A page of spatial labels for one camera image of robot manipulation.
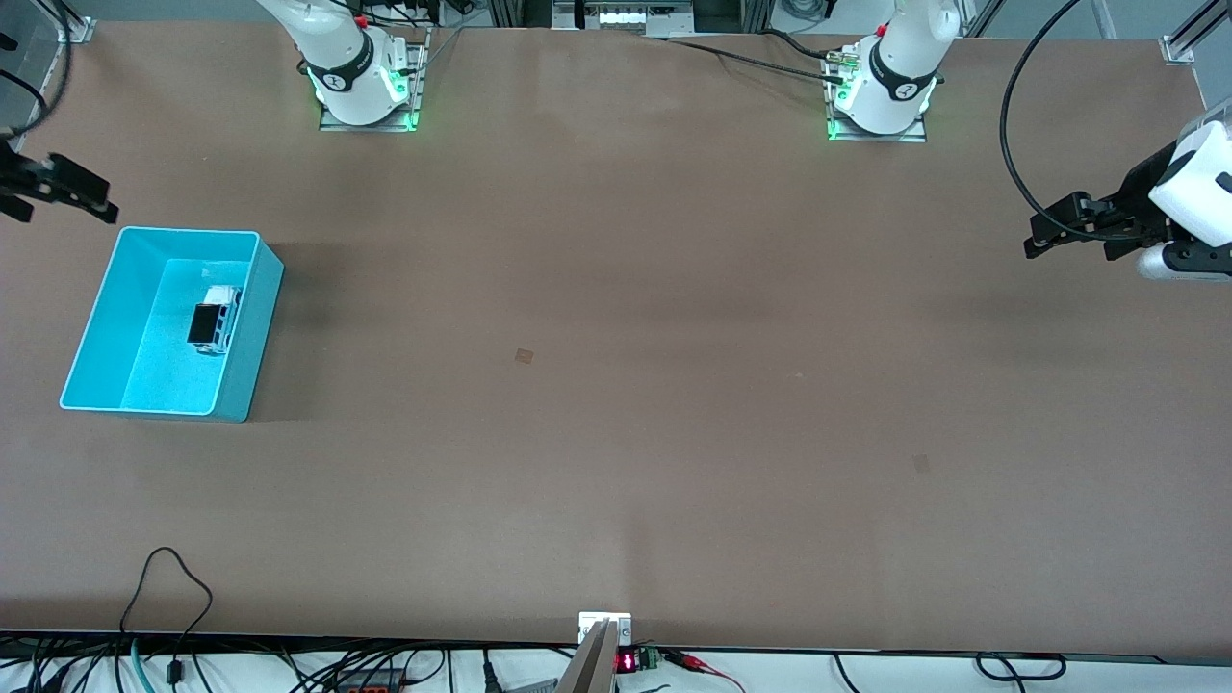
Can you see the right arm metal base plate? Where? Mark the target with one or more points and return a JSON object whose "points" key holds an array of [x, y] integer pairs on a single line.
{"points": [[419, 77]]}

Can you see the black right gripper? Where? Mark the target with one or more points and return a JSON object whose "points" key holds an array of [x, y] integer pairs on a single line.
{"points": [[21, 177]]}

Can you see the small red digit display module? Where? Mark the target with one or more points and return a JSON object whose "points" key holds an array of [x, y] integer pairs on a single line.
{"points": [[637, 661]]}

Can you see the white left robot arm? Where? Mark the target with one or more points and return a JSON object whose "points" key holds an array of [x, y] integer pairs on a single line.
{"points": [[900, 58]]}

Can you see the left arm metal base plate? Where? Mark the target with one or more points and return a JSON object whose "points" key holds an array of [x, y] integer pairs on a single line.
{"points": [[914, 135]]}

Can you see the aluminium corner profile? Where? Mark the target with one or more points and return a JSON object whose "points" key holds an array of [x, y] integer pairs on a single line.
{"points": [[1189, 43], [77, 27]]}

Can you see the grey metal control box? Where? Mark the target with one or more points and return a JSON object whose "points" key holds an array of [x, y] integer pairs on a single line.
{"points": [[626, 17]]}

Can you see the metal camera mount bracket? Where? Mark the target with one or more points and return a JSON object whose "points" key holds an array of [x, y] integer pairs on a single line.
{"points": [[602, 645]]}

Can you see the turquoise plastic bin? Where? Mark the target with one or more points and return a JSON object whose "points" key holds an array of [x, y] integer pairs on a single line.
{"points": [[144, 366]]}

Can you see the white jeep toy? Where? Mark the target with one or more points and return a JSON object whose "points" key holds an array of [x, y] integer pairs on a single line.
{"points": [[207, 322]]}

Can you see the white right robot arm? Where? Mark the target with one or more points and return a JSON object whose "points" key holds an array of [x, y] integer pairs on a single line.
{"points": [[337, 48]]}

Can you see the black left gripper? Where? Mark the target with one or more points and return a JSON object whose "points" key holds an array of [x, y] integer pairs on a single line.
{"points": [[1142, 189]]}

